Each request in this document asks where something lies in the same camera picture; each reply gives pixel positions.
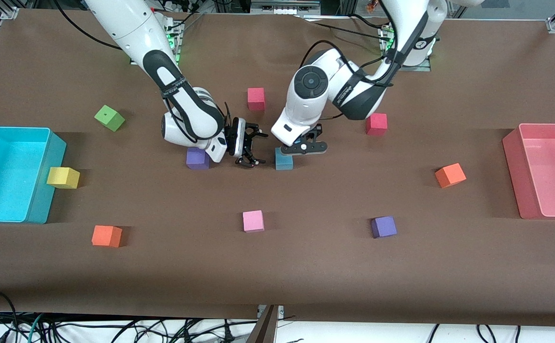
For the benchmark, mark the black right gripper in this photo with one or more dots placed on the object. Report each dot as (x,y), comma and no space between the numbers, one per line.
(235,137)

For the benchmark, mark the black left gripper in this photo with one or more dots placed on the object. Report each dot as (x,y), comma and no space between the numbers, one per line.
(318,130)

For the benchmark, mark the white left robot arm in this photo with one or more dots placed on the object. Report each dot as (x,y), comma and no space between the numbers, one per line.
(306,105)

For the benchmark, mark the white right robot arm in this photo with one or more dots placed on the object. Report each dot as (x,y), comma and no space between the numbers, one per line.
(125,24)

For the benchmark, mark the red foam block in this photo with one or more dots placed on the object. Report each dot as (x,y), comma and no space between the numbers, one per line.
(256,98)
(378,126)

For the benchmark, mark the purple foam block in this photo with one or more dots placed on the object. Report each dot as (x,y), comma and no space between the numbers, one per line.
(384,227)
(195,161)

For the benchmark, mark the pink foam block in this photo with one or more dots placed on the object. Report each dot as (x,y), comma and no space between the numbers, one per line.
(253,221)

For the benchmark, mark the grey power strip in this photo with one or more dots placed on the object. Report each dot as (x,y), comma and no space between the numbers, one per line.
(282,8)

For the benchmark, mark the brown table cover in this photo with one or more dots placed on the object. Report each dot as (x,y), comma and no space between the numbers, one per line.
(277,276)

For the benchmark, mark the orange foam block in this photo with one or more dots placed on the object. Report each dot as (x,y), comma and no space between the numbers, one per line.
(106,237)
(450,175)

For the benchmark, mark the green foam block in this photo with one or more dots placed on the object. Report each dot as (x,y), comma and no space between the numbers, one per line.
(110,119)

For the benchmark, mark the dark metal strut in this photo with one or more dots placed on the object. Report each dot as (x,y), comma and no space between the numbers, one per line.
(263,331)

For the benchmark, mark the yellow foam block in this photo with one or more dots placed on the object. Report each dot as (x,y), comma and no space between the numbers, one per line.
(63,177)

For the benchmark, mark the pink plastic bin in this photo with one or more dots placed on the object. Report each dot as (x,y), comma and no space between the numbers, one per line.
(549,176)

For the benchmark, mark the cyan plastic bin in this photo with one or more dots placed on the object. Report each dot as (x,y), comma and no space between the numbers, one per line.
(5,176)

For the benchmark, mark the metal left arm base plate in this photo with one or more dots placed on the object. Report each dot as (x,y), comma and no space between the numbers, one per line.
(420,68)

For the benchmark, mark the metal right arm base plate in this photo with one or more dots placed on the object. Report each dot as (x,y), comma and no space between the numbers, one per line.
(179,45)

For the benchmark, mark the metal table edge bracket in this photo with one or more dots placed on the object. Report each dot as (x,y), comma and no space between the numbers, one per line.
(279,310)

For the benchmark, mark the metal corner bracket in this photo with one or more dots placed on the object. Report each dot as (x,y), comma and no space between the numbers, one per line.
(10,13)

